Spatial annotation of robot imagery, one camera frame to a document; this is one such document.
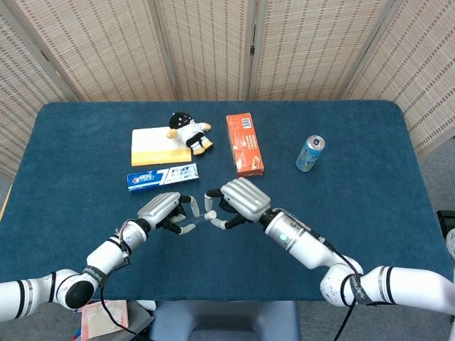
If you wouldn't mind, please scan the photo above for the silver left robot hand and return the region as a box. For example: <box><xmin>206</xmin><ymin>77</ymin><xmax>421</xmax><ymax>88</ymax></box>
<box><xmin>136</xmin><ymin>191</ymin><xmax>200</xmax><ymax>235</ymax></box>

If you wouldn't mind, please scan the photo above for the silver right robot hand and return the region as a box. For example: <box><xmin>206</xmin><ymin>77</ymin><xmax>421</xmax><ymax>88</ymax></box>
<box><xmin>203</xmin><ymin>177</ymin><xmax>272</xmax><ymax>230</ymax></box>

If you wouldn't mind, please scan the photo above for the clear plastic tube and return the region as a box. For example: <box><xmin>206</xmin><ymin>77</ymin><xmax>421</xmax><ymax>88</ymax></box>
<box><xmin>184</xmin><ymin>212</ymin><xmax>209</xmax><ymax>228</ymax></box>

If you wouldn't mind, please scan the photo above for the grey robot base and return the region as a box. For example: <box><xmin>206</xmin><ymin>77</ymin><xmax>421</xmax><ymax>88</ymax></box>
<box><xmin>149</xmin><ymin>300</ymin><xmax>302</xmax><ymax>341</ymax></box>

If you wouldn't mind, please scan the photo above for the blue white toothpaste box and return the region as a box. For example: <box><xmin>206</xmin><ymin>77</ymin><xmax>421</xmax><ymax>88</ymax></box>
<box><xmin>127</xmin><ymin>162</ymin><xmax>200</xmax><ymax>193</ymax></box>

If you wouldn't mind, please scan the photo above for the orange cardboard box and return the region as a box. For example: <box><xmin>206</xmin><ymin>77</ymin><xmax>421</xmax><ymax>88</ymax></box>
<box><xmin>225</xmin><ymin>112</ymin><xmax>265</xmax><ymax>178</ymax></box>

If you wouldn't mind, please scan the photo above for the white yellow flat box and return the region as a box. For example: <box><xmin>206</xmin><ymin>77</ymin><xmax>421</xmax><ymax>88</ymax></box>
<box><xmin>130</xmin><ymin>126</ymin><xmax>193</xmax><ymax>168</ymax></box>

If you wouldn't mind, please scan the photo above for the dark blue table cloth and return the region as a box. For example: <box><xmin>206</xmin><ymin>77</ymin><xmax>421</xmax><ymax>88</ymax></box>
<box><xmin>1</xmin><ymin>100</ymin><xmax>451</xmax><ymax>303</ymax></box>

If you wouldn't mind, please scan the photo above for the light blue drink can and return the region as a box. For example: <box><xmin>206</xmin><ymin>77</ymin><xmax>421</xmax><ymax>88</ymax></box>
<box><xmin>295</xmin><ymin>134</ymin><xmax>326</xmax><ymax>173</ymax></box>

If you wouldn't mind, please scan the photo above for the black white plush doll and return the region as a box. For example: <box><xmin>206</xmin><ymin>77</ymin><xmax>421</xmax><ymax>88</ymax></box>
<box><xmin>166</xmin><ymin>111</ymin><xmax>214</xmax><ymax>156</ymax></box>

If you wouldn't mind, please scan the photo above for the dark grey fabric bag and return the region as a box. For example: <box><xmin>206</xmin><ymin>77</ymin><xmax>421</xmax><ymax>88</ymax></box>
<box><xmin>122</xmin><ymin>301</ymin><xmax>156</xmax><ymax>341</ymax></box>

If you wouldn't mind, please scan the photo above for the pink brown booklet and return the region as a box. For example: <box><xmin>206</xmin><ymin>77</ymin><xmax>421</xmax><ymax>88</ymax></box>
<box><xmin>80</xmin><ymin>300</ymin><xmax>129</xmax><ymax>341</ymax></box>

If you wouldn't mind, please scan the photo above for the yellow strip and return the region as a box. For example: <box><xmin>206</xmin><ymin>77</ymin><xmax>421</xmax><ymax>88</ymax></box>
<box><xmin>0</xmin><ymin>184</ymin><xmax>14</xmax><ymax>221</ymax></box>

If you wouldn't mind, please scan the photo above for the bamboo folding screen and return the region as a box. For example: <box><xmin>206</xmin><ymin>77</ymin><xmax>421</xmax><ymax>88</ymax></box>
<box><xmin>0</xmin><ymin>0</ymin><xmax>455</xmax><ymax>180</ymax></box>

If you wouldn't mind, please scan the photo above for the black box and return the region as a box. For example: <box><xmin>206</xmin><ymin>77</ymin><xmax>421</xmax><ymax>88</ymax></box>
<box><xmin>436</xmin><ymin>210</ymin><xmax>455</xmax><ymax>235</ymax></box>

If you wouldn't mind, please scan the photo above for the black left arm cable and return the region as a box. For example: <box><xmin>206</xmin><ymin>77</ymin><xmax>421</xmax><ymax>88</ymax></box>
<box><xmin>99</xmin><ymin>280</ymin><xmax>138</xmax><ymax>337</ymax></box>

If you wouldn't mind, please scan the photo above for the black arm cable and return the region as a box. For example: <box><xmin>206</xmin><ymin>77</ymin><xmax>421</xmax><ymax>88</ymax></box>
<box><xmin>312</xmin><ymin>232</ymin><xmax>365</xmax><ymax>341</ymax></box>
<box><xmin>99</xmin><ymin>280</ymin><xmax>138</xmax><ymax>337</ymax></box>

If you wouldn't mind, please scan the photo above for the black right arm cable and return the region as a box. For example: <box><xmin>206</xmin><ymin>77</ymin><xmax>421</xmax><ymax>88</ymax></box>
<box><xmin>312</xmin><ymin>232</ymin><xmax>365</xmax><ymax>341</ymax></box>

